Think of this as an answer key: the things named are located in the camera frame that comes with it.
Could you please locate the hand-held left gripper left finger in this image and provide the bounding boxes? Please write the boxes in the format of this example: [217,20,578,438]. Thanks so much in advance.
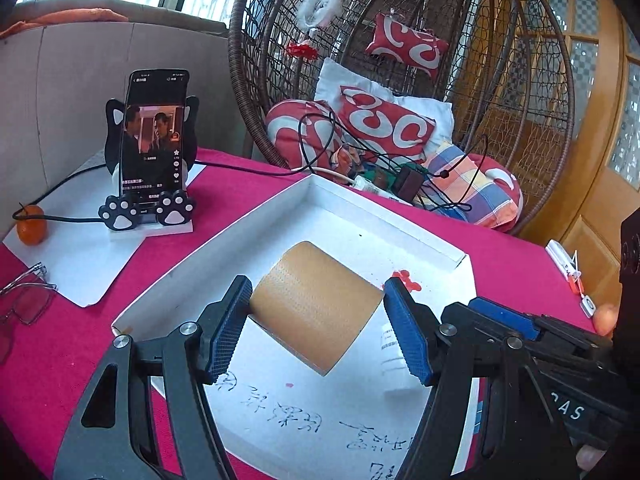
[54,275,253,480]

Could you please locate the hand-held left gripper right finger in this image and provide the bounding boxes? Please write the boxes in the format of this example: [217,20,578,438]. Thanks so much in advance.
[382,276,583,480]

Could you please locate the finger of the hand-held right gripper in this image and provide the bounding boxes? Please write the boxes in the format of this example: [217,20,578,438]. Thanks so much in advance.
[467,296,616,361]

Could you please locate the brown packing tape roll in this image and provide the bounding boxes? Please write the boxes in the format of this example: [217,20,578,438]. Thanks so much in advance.
[248,241,385,377]

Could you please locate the white cardboard box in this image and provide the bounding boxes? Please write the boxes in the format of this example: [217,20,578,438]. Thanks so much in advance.
[111,172,481,480]

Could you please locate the person's right hand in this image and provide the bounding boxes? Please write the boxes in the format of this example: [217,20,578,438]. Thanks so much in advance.
[575,444,611,472]

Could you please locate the magenta tablecloth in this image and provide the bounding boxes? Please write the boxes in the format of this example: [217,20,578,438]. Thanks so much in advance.
[0,147,621,480]

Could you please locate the red petal sticker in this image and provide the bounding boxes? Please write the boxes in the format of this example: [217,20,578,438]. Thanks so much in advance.
[392,270,422,292]

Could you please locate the orange fruit far right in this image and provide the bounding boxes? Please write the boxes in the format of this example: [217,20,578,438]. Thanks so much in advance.
[592,304,621,336]

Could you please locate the plaid cushion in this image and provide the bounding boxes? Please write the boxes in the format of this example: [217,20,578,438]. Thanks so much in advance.
[420,142,516,231]

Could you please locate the wooden door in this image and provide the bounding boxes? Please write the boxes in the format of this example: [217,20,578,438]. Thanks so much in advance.
[515,0,640,306]

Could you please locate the black power adapter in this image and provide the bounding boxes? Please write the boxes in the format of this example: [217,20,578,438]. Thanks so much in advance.
[397,165,426,201]

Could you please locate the black cat phone stand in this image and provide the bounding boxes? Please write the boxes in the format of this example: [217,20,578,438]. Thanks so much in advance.
[98,95,201,241]

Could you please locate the green cloth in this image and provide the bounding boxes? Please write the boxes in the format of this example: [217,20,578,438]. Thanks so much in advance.
[365,164,401,182]

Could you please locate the white paper sheet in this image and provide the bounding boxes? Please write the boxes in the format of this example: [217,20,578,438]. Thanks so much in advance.
[2,150,206,308]

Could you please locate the patterned cloth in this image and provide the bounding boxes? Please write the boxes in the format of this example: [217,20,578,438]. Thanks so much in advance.
[332,147,362,172]

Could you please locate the black smartphone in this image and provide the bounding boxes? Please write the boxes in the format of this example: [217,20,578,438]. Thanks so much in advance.
[118,69,191,206]

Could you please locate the red white seat cushion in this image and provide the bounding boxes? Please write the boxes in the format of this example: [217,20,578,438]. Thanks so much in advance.
[265,100,523,235]

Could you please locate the red white square cushion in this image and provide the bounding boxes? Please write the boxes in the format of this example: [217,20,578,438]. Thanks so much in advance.
[340,86,437,163]

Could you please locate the mandarin orange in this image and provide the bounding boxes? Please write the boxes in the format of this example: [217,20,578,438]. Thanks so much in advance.
[16,204,48,246]

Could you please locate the brown wicker hanging chair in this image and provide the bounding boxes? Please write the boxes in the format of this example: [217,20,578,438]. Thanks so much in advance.
[227,0,576,236]

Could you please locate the small red white pillow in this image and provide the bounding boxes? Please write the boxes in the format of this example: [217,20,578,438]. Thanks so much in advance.
[365,12,450,81]

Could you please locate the red flower decoration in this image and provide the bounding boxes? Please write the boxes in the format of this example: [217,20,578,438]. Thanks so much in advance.
[286,42,321,61]

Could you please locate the beige sofa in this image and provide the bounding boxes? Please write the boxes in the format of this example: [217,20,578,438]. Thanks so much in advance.
[15,0,232,36]

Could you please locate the orange cloth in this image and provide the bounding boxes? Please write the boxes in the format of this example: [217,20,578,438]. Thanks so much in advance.
[0,7,128,39]

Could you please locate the thin black beaded cord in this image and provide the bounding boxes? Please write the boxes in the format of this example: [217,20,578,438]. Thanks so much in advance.
[380,135,488,212]

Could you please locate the black charging cable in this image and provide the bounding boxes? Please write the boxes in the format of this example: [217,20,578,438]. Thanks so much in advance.
[12,162,113,223]

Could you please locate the clear frame glasses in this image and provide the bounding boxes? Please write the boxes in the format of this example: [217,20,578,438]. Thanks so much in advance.
[0,262,58,363]

